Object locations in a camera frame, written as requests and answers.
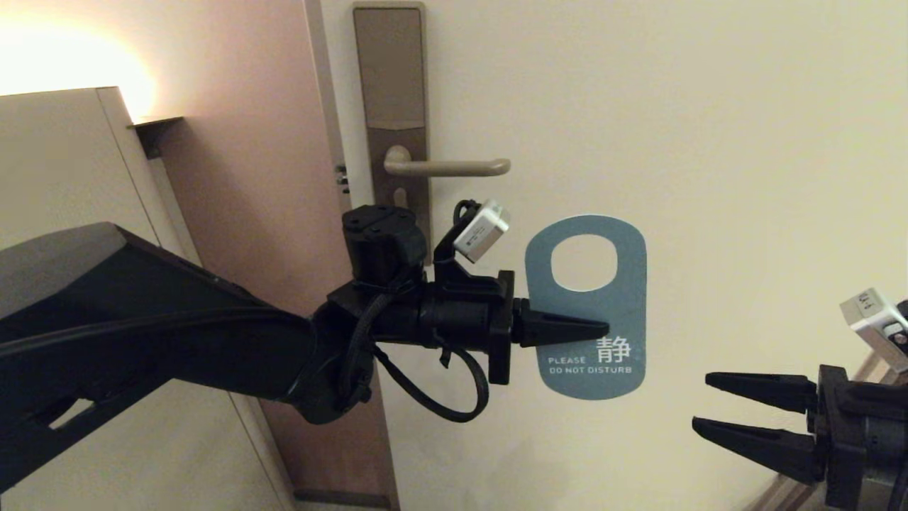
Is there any blue and white door hanger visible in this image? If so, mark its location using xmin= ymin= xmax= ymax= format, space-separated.
xmin=525 ymin=214 xmax=648 ymax=401

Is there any white door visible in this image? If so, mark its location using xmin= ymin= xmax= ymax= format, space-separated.
xmin=321 ymin=0 xmax=908 ymax=511

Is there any bronze door lock plate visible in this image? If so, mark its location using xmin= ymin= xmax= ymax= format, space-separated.
xmin=353 ymin=2 xmax=431 ymax=246

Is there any dark grey baseboard strip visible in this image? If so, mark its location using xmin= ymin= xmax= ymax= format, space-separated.
xmin=294 ymin=490 xmax=391 ymax=509

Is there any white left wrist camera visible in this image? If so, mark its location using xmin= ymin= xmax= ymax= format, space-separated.
xmin=453 ymin=200 xmax=511 ymax=263

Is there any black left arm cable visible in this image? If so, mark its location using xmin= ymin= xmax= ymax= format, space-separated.
xmin=372 ymin=344 xmax=490 ymax=423

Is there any bronze door handle lever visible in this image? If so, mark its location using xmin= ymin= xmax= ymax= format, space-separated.
xmin=383 ymin=145 xmax=511 ymax=178

